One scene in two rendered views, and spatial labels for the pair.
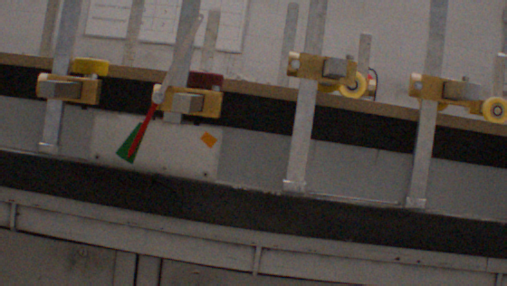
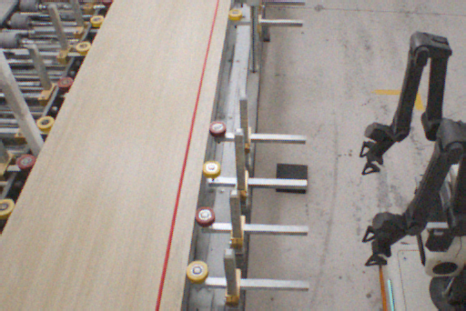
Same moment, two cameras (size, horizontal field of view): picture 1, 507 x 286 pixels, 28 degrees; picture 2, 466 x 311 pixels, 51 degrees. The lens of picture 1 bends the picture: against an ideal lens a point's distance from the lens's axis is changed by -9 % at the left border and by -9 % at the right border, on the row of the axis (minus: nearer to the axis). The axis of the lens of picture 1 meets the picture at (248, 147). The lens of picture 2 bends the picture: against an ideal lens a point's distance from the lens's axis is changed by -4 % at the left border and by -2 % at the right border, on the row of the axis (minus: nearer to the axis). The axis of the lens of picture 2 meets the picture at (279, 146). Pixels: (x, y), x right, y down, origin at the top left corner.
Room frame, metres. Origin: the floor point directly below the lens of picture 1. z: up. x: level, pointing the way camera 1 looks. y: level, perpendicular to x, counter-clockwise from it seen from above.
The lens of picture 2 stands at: (2.03, 3.02, 2.53)
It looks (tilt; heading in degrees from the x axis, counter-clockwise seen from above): 47 degrees down; 268
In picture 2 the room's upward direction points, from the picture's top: 2 degrees clockwise
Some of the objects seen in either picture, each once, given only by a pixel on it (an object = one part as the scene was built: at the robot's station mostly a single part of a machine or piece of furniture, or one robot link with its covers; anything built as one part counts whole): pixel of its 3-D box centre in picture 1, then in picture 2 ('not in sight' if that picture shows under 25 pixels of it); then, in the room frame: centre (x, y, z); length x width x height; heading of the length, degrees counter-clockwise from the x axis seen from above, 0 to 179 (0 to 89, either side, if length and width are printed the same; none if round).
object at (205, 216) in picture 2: not in sight; (206, 222); (2.28, 1.86, 0.85); 0.08 x 0.08 x 0.11
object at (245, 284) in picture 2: not in sight; (251, 285); (2.09, 2.11, 0.81); 0.43 x 0.03 x 0.04; 179
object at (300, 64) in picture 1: (321, 68); not in sight; (2.10, -0.12, 0.95); 0.14 x 0.06 x 0.05; 89
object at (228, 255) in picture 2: not in sight; (231, 286); (2.16, 2.15, 0.87); 0.04 x 0.04 x 0.48; 89
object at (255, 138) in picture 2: not in sight; (259, 138); (2.07, 1.36, 0.83); 0.43 x 0.03 x 0.04; 179
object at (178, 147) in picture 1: (152, 146); not in sight; (2.09, 0.18, 0.75); 0.26 x 0.01 x 0.10; 89
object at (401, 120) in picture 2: not in sight; (409, 90); (1.53, 1.66, 1.40); 0.11 x 0.06 x 0.43; 89
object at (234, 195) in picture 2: not in sight; (237, 229); (2.15, 1.90, 0.87); 0.04 x 0.04 x 0.48; 89
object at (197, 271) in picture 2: not in sight; (198, 276); (2.29, 2.11, 0.85); 0.08 x 0.08 x 0.11
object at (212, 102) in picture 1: (186, 100); not in sight; (2.11, 0.13, 0.85); 0.14 x 0.06 x 0.05; 89
